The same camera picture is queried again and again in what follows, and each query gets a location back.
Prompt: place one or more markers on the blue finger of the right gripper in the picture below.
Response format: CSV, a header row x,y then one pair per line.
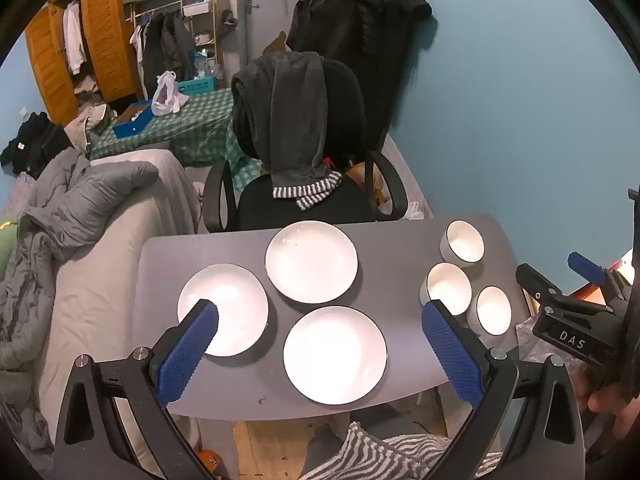
x,y
587,269
536,285

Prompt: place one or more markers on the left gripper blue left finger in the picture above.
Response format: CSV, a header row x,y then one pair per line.
x,y
181,348

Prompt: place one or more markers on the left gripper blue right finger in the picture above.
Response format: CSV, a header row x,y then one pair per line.
x,y
459,353

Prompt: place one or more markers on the white ribbed bowl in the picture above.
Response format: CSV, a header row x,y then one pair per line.
x,y
449,284
490,312
462,244

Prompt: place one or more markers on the white plate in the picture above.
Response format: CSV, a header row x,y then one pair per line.
x,y
241,302
335,355
311,262

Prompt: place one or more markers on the person right hand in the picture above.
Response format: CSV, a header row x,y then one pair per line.
x,y
610,400

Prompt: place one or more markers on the grey plastic bag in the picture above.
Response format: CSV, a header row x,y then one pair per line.
x,y
533,349

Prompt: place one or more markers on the striped grey white fabric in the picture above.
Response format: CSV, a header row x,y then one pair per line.
x,y
361,455

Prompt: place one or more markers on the orange printed bag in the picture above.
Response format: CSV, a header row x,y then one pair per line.
x,y
380,190

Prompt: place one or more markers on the grey quilted duvet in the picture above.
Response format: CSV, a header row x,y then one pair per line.
x,y
69,208

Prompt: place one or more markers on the black office chair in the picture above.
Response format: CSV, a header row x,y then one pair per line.
x,y
346,146

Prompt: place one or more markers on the green checkered tablecloth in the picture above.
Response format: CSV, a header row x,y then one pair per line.
x,y
200,135

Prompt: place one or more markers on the blue box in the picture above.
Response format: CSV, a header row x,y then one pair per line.
x,y
133,120

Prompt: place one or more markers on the white plastic bag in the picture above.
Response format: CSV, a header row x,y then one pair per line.
x,y
165,100

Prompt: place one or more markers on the black clothes pile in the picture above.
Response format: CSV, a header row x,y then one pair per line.
x,y
38,141

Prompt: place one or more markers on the grey hooded garment on chair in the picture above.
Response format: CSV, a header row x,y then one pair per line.
x,y
280,117

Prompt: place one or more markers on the clothes rack with garments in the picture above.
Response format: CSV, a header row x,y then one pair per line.
x,y
176,36

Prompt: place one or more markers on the orange wooden wardrobe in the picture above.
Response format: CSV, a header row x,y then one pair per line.
x,y
106,32

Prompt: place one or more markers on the black coats on wall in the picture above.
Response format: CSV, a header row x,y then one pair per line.
x,y
372,37

